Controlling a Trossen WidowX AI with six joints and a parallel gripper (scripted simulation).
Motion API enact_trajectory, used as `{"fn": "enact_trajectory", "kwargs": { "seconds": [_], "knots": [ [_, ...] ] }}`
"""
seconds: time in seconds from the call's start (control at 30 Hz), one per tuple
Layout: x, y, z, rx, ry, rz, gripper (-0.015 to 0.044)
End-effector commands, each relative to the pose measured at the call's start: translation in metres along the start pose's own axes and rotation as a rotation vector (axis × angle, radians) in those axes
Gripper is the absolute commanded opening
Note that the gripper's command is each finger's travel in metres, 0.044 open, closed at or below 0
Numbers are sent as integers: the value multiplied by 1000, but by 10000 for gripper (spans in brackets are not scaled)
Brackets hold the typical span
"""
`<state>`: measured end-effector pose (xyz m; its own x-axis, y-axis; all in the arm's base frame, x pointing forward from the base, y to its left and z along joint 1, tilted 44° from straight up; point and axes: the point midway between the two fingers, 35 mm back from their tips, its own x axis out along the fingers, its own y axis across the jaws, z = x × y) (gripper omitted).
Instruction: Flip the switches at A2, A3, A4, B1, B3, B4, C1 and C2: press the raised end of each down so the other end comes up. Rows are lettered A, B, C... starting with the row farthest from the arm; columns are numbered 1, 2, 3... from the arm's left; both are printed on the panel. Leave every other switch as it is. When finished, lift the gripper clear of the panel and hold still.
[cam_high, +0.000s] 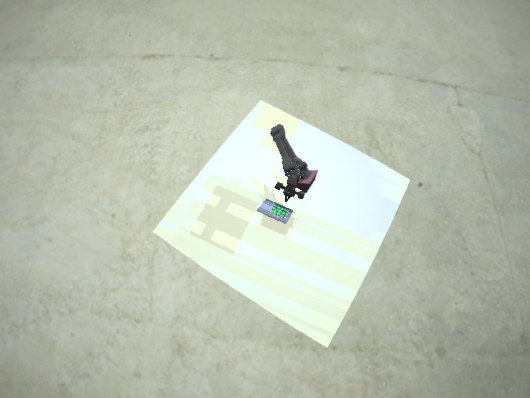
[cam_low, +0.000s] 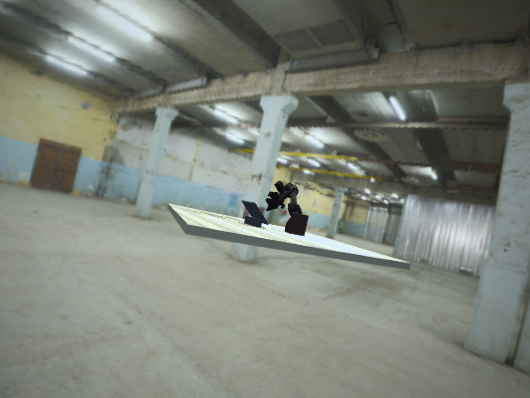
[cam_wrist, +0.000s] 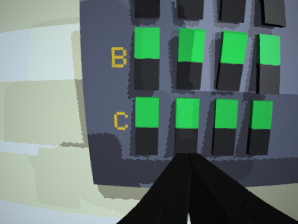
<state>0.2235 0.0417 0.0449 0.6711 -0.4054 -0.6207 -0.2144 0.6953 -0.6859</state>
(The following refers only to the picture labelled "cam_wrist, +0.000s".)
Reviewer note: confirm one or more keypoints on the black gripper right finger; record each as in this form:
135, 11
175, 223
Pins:
215, 198

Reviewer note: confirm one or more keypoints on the grey switch panel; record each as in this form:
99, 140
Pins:
215, 77

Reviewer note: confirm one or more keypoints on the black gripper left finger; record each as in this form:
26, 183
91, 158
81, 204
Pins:
167, 202

